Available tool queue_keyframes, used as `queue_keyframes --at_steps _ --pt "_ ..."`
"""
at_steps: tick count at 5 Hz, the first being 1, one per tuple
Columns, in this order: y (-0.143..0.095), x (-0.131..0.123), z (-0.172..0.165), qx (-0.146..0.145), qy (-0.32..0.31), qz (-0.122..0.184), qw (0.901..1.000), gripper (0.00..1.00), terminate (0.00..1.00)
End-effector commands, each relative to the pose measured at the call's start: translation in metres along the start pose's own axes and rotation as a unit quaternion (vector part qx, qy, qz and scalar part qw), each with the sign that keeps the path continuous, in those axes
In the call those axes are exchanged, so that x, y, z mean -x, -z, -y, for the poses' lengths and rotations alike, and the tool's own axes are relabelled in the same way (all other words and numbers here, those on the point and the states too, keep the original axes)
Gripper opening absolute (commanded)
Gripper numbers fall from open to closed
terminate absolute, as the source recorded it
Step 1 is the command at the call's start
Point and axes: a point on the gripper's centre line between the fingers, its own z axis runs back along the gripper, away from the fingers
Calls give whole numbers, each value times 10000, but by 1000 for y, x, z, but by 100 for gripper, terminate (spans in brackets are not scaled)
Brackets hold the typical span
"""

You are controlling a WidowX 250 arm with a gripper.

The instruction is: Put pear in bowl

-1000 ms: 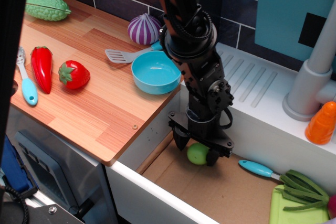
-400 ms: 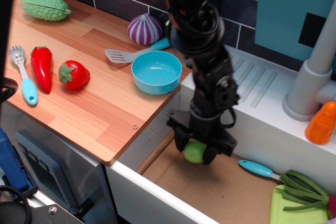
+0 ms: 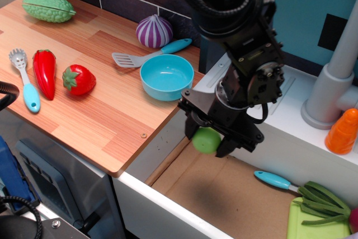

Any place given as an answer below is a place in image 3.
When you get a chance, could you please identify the light green cutting board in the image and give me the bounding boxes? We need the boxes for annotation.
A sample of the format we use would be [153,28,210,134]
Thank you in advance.
[286,197,351,239]

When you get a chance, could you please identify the blue plastic bowl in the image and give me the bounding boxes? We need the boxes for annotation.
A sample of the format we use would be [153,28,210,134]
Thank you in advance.
[140,54,195,101]

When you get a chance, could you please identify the red toy chili pepper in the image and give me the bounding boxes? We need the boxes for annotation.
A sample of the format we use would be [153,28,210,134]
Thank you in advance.
[32,50,56,100]

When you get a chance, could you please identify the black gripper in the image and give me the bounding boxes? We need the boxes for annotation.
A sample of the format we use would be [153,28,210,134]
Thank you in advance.
[178,89,264,158]

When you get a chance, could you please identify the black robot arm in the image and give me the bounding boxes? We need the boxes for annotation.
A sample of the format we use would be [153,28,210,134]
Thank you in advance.
[178,0,284,158]

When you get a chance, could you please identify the teal box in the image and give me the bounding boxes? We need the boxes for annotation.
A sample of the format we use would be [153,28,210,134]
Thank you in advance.
[274,0,356,65]

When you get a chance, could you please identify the grey spatula blue handle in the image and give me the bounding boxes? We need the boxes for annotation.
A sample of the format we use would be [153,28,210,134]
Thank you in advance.
[112,38,192,68]

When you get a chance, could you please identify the green toy bitter gourd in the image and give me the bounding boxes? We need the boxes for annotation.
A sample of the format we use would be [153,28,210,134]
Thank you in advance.
[22,0,76,23]

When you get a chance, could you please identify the pink toy at edge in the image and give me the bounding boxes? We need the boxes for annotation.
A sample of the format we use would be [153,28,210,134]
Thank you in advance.
[348,208,358,234]

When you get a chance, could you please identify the black hose left edge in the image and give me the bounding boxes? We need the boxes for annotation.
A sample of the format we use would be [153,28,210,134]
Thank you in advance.
[0,81,20,112]

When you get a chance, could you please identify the blue handled utensil in sink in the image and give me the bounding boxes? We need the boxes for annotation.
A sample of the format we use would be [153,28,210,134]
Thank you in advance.
[254,171,299,193]

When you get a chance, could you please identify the grey pasta spoon blue handle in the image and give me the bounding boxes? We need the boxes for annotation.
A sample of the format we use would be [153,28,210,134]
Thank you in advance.
[9,48,41,113]

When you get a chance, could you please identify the red toy strawberry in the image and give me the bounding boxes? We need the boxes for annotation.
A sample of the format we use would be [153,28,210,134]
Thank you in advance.
[62,64,97,95]

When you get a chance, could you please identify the green leafy toy vegetable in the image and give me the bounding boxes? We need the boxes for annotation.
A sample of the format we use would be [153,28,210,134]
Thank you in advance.
[294,181,352,226]

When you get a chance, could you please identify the black cable lower left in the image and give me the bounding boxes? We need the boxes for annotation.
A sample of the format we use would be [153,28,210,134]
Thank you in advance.
[0,195,43,239]

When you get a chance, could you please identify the blue clamp lower left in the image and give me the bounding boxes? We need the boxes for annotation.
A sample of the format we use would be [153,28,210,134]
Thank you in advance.
[1,137,40,207]

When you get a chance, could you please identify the grey toy faucet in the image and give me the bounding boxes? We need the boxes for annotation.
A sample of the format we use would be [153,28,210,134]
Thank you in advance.
[301,3,357,129]

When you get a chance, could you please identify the purple striped toy onion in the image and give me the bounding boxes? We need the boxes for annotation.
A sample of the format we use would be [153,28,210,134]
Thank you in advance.
[136,14,173,48]

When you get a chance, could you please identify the orange toy carrot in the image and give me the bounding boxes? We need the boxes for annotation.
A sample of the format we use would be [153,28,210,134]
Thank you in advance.
[324,108,357,154]

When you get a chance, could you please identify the green toy pear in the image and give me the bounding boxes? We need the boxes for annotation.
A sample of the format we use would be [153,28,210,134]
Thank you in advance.
[192,127,222,154]

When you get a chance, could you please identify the grey toy oven door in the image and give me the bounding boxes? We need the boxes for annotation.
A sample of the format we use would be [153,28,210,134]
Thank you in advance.
[16,139,112,238]

